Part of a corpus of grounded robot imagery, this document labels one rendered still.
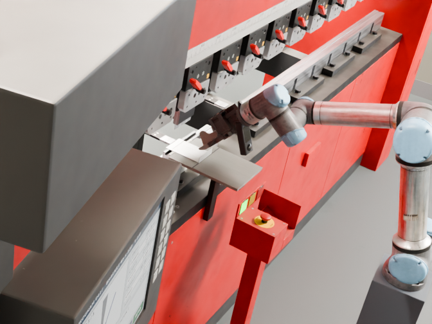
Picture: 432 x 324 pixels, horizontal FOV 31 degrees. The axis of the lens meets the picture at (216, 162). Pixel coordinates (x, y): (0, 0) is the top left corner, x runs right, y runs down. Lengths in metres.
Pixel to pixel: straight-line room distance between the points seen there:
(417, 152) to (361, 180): 2.48
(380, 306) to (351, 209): 1.77
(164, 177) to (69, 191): 0.45
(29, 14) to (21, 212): 0.26
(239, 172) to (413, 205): 0.58
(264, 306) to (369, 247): 0.82
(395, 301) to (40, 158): 1.95
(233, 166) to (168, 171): 1.22
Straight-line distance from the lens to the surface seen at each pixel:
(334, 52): 3.81
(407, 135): 2.24
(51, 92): 0.83
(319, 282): 3.82
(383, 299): 2.67
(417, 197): 2.35
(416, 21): 4.47
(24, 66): 0.88
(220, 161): 2.60
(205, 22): 2.38
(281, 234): 2.74
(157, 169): 1.37
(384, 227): 4.36
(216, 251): 2.99
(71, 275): 1.13
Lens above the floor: 2.34
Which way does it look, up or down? 31 degrees down
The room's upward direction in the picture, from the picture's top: 12 degrees clockwise
